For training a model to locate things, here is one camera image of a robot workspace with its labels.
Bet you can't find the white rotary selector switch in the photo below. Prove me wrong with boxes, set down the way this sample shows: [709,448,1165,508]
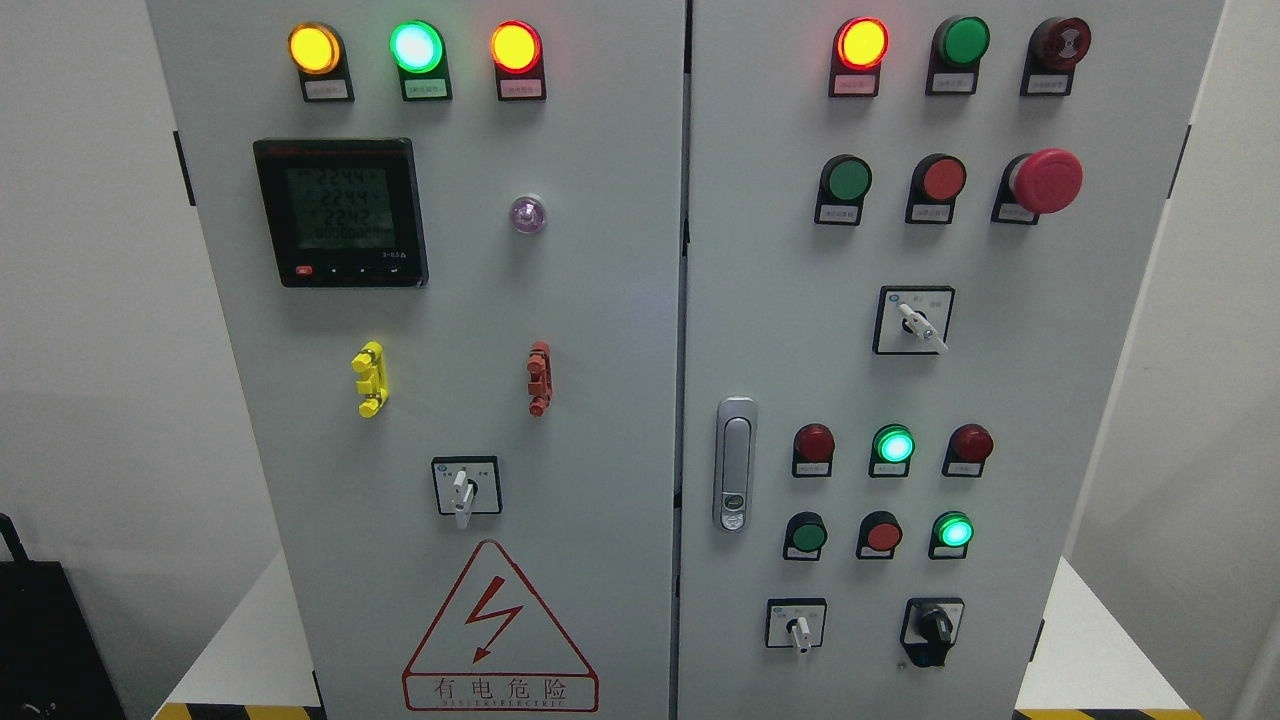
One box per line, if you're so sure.
[431,455,503,530]

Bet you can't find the red-rimmed yellow indicator light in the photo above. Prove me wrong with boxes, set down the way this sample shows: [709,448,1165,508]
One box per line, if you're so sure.
[490,19,547,101]

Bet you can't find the green lit indicator light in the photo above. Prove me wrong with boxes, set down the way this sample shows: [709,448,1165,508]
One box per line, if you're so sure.
[389,19,452,102]

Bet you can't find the red terminal clip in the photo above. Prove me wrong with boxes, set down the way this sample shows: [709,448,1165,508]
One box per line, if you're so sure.
[526,341,554,416]

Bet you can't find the clear small bulb lamp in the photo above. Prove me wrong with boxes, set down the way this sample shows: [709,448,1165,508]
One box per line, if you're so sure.
[508,193,547,234]

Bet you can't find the dark red indicator left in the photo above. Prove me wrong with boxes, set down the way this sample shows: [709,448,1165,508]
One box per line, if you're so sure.
[791,423,836,478]

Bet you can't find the dark red indicator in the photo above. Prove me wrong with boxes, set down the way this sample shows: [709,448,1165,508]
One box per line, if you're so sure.
[791,423,836,478]
[941,423,995,478]

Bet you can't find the grey left cabinet door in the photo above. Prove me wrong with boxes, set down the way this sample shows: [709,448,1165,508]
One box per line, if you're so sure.
[147,1,686,719]

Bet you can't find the grey cabinet door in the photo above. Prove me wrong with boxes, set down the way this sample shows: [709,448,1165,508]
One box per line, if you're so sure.
[147,1,686,719]
[676,1,1222,719]

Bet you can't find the green push button lower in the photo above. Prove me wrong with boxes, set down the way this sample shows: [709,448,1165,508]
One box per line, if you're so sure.
[782,511,828,562]

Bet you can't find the green push button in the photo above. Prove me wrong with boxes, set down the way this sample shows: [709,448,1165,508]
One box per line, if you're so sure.
[813,154,873,225]
[782,511,828,562]

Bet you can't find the green lit indicator middle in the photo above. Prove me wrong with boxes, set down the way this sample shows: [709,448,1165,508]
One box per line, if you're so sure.
[868,423,916,478]

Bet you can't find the yellow terminal clip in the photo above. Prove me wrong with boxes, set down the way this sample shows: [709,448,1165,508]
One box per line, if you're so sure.
[349,341,390,419]

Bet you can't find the green push button upper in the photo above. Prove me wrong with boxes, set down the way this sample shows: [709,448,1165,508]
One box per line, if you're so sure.
[813,154,873,225]

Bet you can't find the red push button lower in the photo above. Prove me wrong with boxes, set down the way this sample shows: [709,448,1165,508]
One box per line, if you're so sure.
[855,510,904,560]

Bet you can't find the red push button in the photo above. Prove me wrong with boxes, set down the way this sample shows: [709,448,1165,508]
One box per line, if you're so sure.
[904,152,966,225]
[855,510,904,560]

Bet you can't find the grey right cabinet door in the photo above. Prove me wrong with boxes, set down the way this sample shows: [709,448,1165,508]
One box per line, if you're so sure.
[676,1,1222,719]

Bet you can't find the red electric hazard warning sign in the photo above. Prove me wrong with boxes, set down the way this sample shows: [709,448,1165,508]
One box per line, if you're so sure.
[402,539,600,714]

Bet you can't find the black digital power meter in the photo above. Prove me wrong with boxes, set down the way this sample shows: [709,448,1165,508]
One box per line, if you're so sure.
[253,137,429,288]

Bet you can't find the dark red indicator right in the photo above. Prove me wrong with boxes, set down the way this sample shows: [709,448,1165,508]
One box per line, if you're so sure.
[941,423,995,478]

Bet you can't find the red push button upper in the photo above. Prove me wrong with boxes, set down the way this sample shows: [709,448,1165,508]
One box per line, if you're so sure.
[904,152,966,225]

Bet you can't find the green lit indicator lower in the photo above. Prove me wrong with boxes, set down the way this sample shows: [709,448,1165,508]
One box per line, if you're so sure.
[928,510,974,560]

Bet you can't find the red-rimmed lit indicator right door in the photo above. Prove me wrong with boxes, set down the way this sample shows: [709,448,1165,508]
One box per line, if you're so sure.
[828,15,890,97]

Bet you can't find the yellow indicator light top left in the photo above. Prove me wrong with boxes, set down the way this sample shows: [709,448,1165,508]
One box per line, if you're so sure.
[287,22,355,102]

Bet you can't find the red emergency stop button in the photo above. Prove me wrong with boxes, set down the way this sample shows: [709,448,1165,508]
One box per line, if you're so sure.
[989,149,1084,225]

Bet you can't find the green unlit indicator top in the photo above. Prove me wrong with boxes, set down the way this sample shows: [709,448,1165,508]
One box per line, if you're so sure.
[925,15,991,96]

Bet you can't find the dark red buzzer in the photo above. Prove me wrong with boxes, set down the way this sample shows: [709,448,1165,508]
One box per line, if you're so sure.
[1020,17,1092,97]

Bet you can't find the silver door handle lock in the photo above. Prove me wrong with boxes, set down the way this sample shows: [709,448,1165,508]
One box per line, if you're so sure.
[712,396,758,532]

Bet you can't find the white selector switch upper right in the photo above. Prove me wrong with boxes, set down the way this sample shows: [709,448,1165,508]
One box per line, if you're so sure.
[872,284,956,355]

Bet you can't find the white selector switch lower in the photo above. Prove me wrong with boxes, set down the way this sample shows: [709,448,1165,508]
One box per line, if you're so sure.
[765,597,828,656]

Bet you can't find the black rotary knob switch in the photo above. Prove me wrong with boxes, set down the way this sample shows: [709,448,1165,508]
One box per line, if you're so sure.
[900,597,965,667]

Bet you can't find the black case with handle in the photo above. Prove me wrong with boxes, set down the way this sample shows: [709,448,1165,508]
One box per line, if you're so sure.
[1,514,125,719]

